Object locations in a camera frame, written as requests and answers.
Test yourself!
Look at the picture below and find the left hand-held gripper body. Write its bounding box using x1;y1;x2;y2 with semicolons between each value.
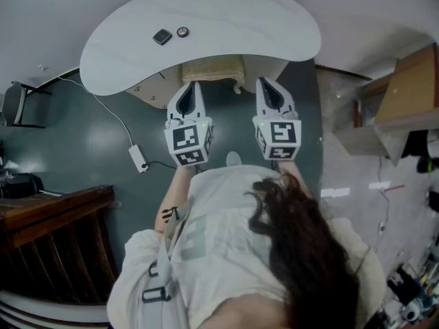
163;114;215;167

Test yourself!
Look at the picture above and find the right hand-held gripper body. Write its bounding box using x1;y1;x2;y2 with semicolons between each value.
252;110;302;162

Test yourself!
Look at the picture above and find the cream upholstered stool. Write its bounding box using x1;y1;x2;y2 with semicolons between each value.
180;56;248;95

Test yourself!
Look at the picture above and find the white curved vanity desk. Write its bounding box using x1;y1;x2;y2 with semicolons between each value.
79;0;322;111

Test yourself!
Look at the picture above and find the person's right forearm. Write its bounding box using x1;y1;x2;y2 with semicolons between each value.
274;159;315;202

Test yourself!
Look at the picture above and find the person's left forearm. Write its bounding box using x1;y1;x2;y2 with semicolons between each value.
154;164;193;234

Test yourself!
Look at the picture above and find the white power strip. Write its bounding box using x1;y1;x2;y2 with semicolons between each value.
128;145;150;173

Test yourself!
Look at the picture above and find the small black square device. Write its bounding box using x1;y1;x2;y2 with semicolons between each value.
152;28;173;47

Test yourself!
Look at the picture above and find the person's white shirt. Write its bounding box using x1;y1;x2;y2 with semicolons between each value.
106;164;387;329

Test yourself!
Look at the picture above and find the grey chair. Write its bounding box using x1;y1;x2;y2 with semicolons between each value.
1;80;52;129

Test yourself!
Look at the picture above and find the dark wooden staircase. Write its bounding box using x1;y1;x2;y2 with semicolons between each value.
0;185;119;325

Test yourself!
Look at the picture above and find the black bag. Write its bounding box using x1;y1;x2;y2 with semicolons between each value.
0;172;45;200

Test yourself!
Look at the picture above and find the black power cable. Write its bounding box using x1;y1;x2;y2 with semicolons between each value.
145;160;203;175

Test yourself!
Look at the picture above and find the white power cable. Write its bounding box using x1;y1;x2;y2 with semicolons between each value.
58;76;138;149

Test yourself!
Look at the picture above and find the grey harness strap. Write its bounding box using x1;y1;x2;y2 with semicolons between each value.
142;200;193;303

